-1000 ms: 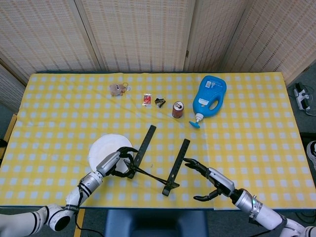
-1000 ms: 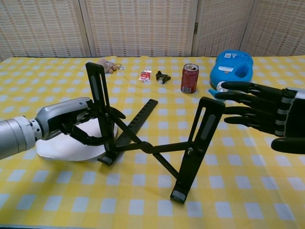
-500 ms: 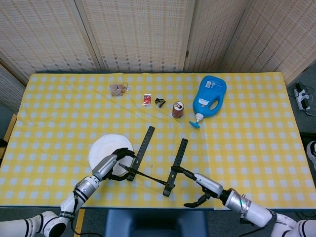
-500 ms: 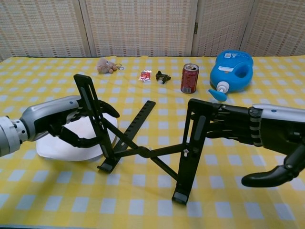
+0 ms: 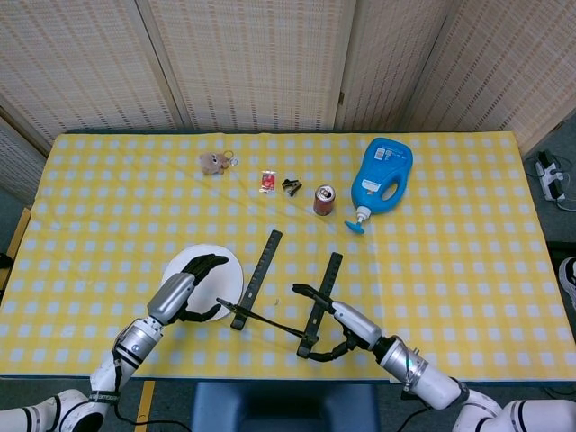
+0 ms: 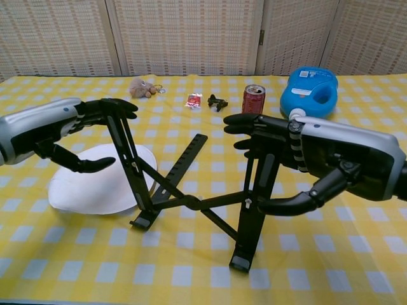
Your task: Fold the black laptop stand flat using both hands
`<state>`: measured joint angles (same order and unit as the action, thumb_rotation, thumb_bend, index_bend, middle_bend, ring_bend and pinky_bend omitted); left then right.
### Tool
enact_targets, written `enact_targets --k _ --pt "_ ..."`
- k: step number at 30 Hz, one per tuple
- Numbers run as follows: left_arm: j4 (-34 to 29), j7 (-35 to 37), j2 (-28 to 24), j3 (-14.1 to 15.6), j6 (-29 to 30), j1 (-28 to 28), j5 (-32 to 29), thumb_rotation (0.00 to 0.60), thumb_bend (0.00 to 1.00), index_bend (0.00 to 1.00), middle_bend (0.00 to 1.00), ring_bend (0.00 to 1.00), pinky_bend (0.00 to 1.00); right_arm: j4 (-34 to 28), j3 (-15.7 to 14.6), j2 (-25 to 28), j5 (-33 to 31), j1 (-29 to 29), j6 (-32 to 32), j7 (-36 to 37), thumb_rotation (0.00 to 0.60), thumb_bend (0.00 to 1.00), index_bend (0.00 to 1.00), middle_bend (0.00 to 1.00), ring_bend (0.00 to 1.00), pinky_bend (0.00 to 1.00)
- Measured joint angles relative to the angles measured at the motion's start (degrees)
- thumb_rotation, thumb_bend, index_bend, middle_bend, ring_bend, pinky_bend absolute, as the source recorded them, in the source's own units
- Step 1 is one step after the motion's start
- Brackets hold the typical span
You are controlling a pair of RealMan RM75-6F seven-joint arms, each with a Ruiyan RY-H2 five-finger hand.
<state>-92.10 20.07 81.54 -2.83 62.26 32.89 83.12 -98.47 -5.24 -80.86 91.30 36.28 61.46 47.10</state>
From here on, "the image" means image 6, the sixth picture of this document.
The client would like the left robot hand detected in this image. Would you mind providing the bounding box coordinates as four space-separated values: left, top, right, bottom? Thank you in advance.
0 97 139 174

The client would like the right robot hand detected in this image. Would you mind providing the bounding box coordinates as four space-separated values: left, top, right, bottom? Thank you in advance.
223 113 406 217

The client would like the black folding laptop stand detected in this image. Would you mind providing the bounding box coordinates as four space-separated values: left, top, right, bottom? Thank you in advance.
100 98 280 273

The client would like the blue pump detergent bottle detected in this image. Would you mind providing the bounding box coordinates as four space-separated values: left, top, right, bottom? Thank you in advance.
279 65 340 121

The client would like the white paper plate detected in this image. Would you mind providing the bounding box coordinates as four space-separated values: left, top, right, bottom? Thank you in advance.
48 143 158 216

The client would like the red soda can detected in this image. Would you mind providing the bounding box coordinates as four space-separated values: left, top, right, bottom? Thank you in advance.
241 84 266 116

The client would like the black small clip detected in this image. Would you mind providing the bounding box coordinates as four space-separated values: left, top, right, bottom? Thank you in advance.
207 93 230 112

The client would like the yellow checkered tablecloth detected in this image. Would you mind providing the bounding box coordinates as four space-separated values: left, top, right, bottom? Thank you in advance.
0 73 407 305

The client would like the red snack packet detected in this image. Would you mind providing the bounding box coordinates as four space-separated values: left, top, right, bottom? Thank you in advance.
185 93 204 111

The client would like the woven folding screen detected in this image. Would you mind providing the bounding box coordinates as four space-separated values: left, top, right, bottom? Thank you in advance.
0 0 407 79

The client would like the brown plush toy keychain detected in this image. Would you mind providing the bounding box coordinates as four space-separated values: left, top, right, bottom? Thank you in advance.
128 76 168 100

